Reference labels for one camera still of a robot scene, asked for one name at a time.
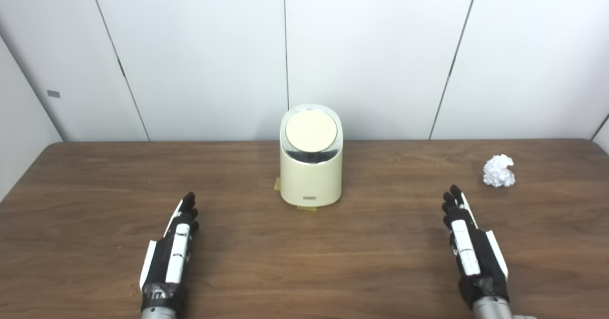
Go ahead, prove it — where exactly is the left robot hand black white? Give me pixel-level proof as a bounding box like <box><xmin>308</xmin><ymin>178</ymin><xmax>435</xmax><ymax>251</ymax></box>
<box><xmin>139</xmin><ymin>192</ymin><xmax>200</xmax><ymax>312</ymax></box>

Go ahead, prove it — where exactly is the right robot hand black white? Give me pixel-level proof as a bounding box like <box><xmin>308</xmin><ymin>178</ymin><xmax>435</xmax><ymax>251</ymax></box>
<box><xmin>442</xmin><ymin>184</ymin><xmax>510</xmax><ymax>310</ymax></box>

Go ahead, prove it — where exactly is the white paper ball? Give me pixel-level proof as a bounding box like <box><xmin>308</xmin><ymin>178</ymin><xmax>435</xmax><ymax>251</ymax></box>
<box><xmin>483</xmin><ymin>154</ymin><xmax>516</xmax><ymax>188</ymax></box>

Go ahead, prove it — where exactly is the cream-colored bin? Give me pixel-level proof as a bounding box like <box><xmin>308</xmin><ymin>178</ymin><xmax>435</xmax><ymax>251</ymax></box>
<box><xmin>279</xmin><ymin>104</ymin><xmax>344</xmax><ymax>208</ymax></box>

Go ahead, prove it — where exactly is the round cream bin lid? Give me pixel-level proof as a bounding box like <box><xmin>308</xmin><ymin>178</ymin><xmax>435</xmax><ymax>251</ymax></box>
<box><xmin>285</xmin><ymin>110</ymin><xmax>338</xmax><ymax>151</ymax></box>

